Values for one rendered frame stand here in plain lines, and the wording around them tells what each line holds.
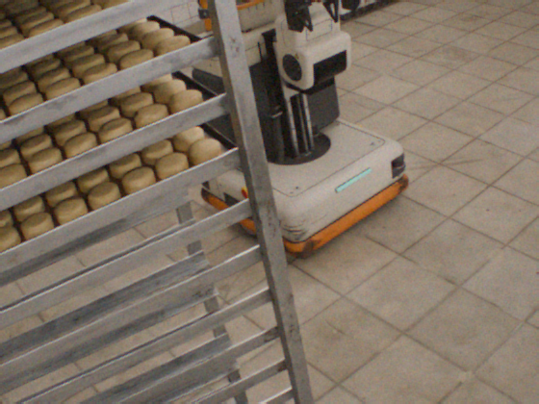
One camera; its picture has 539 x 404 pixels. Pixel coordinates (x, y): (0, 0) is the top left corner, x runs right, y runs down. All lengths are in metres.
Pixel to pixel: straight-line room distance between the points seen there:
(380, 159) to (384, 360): 0.86
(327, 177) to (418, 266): 0.48
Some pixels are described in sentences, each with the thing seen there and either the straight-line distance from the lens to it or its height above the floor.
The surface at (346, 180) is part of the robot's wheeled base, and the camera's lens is 2.59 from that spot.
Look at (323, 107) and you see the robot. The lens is 2.86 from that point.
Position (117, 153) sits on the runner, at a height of 1.22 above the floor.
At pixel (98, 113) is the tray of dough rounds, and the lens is 1.05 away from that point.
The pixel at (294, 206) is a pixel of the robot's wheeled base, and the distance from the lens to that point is 2.47.
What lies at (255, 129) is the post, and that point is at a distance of 0.99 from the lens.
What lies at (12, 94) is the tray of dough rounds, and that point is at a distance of 0.99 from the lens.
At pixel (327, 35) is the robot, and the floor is 0.81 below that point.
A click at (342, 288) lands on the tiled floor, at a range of 2.50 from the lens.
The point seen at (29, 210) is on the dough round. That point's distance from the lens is 1.05.
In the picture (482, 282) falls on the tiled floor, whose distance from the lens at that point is 2.48.
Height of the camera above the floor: 1.63
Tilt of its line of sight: 32 degrees down
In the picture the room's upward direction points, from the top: 11 degrees counter-clockwise
